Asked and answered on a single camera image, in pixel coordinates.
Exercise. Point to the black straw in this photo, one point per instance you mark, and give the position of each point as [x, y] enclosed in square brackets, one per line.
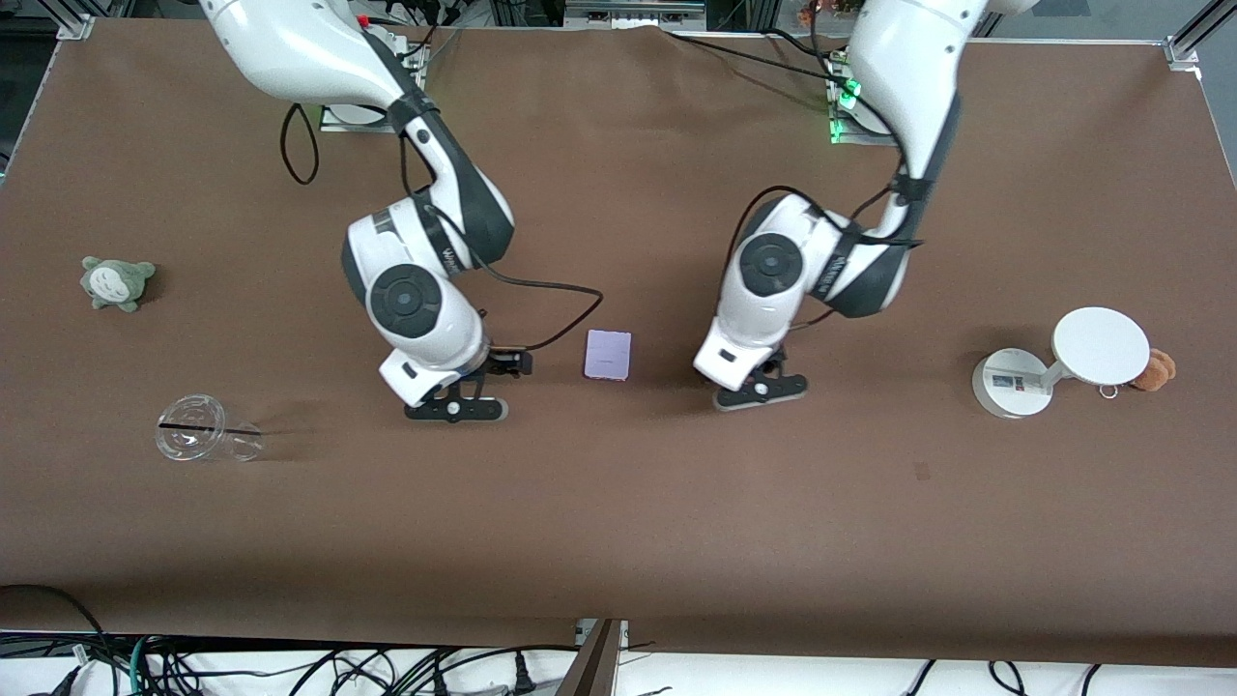
[193, 425]

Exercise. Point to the brown table cover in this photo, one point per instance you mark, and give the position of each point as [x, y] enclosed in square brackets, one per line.
[618, 532]

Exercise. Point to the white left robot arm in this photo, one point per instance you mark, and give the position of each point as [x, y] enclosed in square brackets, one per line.
[908, 68]

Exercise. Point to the white round desk lamp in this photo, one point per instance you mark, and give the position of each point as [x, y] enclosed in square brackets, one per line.
[1102, 346]

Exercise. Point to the small orange figurine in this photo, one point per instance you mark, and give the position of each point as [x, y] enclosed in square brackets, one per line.
[810, 14]

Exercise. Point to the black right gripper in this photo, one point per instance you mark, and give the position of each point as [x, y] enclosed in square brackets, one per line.
[503, 363]

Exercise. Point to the clear plastic cup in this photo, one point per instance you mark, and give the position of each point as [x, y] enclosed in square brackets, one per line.
[198, 440]

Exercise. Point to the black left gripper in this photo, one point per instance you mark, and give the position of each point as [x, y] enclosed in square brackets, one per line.
[768, 366]

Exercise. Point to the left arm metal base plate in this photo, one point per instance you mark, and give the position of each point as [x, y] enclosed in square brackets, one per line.
[860, 130]

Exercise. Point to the grey-green plush toy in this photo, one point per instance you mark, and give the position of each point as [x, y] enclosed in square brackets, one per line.
[116, 283]

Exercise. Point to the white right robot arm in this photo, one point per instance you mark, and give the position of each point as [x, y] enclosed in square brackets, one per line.
[290, 48]

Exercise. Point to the aluminium frame post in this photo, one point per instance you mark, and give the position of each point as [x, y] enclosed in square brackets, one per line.
[594, 667]

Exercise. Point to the aluminium corner bracket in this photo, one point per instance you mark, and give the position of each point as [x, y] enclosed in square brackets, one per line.
[1181, 53]
[75, 27]

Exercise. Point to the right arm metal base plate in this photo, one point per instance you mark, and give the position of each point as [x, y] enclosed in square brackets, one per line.
[353, 121]

